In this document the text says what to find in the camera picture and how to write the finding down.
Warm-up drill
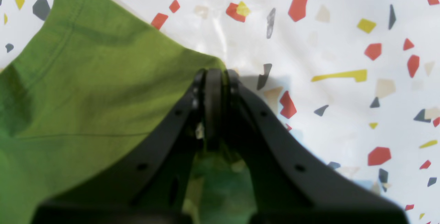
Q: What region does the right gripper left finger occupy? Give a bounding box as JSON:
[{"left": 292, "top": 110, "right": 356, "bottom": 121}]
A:
[{"left": 32, "top": 69, "right": 211, "bottom": 224}]

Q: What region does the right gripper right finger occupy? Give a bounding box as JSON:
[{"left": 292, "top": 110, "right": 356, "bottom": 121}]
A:
[{"left": 215, "top": 70, "right": 408, "bottom": 224}]

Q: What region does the green t-shirt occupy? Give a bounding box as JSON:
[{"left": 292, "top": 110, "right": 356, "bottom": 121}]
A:
[{"left": 0, "top": 0, "right": 258, "bottom": 224}]

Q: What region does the terrazzo patterned tablecloth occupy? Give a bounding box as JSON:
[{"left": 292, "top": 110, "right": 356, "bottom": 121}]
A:
[{"left": 1, "top": 0, "right": 439, "bottom": 224}]

